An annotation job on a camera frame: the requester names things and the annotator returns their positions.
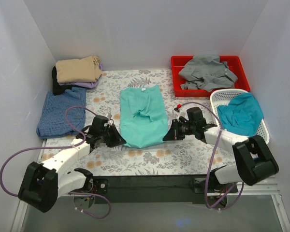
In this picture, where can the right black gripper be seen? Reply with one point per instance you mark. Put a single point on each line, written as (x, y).
(179, 128)

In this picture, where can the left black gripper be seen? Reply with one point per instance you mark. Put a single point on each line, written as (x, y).
(110, 136)

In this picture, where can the mint green t shirt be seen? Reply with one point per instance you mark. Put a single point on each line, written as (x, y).
(143, 118)

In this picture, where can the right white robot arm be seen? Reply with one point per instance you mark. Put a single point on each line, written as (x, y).
(254, 162)

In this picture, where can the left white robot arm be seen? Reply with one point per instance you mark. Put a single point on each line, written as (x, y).
(45, 182)

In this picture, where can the folded lavender shirt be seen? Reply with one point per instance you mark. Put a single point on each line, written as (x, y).
(83, 84)

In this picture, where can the white plastic basket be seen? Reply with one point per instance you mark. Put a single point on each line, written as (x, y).
(224, 96)

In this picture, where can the blue checkered shirt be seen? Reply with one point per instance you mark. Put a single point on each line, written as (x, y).
(62, 114)

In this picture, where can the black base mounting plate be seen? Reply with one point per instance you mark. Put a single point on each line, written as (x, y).
(148, 188)

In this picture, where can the grey polo shirt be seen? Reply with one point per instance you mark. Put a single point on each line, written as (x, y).
(207, 72)

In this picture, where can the teal blue t shirt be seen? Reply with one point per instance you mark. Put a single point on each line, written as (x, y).
(242, 115)

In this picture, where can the folded black garment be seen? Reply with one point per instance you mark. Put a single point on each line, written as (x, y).
(56, 89)

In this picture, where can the folded beige shirt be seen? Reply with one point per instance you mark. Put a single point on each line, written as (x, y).
(78, 70)

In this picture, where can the red plastic tray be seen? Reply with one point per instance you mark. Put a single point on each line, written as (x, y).
(178, 63)

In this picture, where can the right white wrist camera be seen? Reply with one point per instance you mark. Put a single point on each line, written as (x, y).
(177, 113)

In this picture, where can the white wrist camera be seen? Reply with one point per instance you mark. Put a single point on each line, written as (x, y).
(110, 121)
(177, 113)

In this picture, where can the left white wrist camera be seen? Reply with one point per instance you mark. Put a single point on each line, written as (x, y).
(110, 121)

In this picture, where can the aluminium frame rail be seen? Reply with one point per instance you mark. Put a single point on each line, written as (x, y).
(259, 209)

